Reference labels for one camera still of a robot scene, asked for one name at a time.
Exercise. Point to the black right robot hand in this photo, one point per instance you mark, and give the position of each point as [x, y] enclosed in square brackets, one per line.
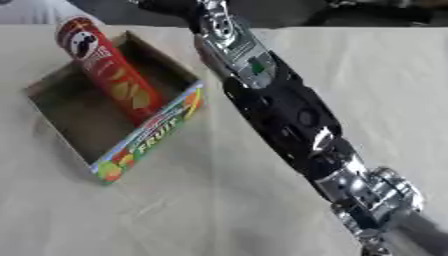
[175, 9]

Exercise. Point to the silver and black right robot arm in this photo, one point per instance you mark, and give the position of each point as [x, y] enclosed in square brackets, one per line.
[280, 110]

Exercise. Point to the cardboard box with colourful print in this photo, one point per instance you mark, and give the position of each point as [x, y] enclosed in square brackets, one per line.
[81, 116]

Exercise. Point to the red cylindrical chip can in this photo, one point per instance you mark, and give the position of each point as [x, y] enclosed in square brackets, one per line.
[111, 71]

